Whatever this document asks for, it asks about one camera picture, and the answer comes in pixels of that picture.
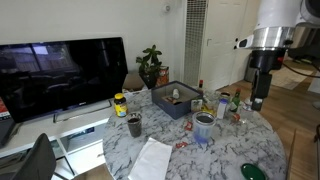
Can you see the white light switch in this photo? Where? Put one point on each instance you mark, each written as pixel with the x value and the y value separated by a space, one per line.
pixel 209 42

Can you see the brown cardboard box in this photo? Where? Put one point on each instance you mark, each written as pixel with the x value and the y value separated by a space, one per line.
pixel 133 82

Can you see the white wall heater grille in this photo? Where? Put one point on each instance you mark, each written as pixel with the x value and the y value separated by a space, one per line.
pixel 195 40

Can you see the red ketchup packet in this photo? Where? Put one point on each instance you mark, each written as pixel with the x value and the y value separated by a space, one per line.
pixel 188 126

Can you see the white panel door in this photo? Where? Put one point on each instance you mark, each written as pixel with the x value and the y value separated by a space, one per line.
pixel 221 50

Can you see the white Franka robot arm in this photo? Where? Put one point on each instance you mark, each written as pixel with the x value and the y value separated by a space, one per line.
pixel 276 13

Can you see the small white bottle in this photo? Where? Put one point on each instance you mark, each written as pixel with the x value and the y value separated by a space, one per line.
pixel 176 93

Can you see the white round wall thermostat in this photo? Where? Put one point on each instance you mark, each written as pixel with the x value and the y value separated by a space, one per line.
pixel 166 8

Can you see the beige floor rug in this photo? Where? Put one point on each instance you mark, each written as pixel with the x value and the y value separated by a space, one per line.
pixel 290 78

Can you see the white paper napkin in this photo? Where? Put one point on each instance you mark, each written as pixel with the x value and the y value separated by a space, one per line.
pixel 150 161

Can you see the open tin can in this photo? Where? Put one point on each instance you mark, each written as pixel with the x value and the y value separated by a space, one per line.
pixel 225 95

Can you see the dark blue flat box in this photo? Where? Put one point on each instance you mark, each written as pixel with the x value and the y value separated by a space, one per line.
pixel 81 133

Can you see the black flat screen television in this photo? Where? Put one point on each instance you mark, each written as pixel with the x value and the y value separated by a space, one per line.
pixel 60 76

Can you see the white television stand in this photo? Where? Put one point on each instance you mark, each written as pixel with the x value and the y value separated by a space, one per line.
pixel 36 128

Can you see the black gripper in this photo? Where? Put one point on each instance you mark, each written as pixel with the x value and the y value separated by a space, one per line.
pixel 263 83

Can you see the orange cardboard carton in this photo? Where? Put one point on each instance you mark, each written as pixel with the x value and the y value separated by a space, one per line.
pixel 163 76

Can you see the hot sauce bottle red cap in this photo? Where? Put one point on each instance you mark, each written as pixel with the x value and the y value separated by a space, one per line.
pixel 201 87

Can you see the yellow packets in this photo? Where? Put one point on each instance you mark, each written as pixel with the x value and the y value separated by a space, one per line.
pixel 208 110

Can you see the brown snack packets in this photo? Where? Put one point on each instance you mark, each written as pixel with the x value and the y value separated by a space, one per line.
pixel 167 99

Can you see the green white sachet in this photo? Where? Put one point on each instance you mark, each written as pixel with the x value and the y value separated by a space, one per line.
pixel 196 105

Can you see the green potted plant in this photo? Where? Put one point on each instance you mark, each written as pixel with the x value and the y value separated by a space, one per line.
pixel 150 65

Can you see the yellow lid vitamin bottle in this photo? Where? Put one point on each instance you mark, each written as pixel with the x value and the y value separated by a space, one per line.
pixel 120 106

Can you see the dark plastic cup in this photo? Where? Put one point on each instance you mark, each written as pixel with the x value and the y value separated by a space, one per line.
pixel 134 126

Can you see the dark gray flat device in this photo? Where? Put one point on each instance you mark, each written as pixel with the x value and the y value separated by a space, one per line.
pixel 6 131

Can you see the grey metal tin can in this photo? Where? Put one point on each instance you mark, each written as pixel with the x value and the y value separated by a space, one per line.
pixel 203 128

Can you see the red candy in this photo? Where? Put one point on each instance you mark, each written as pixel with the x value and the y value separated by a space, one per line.
pixel 181 145

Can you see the red white book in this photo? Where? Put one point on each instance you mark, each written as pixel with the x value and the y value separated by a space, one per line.
pixel 4 108

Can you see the green round lid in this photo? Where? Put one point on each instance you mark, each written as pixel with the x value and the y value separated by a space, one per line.
pixel 251 172

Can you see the green glass bottle red cap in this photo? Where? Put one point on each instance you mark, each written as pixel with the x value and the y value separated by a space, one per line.
pixel 235 101

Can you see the dark blue open box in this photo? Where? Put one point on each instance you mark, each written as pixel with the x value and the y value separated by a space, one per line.
pixel 170 110

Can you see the white bottle with blue cap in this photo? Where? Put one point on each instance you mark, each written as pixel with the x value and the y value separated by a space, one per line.
pixel 222 109

